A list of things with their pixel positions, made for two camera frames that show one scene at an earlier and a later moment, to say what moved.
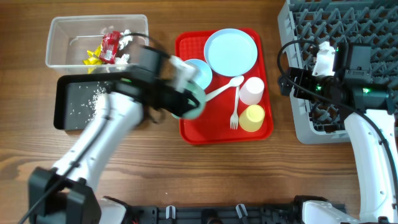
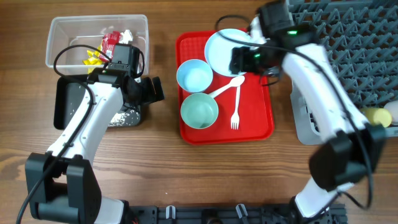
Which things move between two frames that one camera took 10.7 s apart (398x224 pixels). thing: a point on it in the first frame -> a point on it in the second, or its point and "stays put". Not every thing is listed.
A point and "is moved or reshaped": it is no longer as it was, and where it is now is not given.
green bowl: [198, 93] -> [199, 111]
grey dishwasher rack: [305, 23] stays put
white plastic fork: [234, 119] stays put
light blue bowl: [204, 72] stays put
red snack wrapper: [109, 46] stays put
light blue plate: [231, 52] stays put
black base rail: [276, 213] stays put
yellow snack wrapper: [94, 58] stays put
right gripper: [303, 77] -> [239, 61]
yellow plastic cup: [252, 118] is moved or reshaped
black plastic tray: [77, 97] stays put
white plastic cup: [251, 92] is moved or reshaped
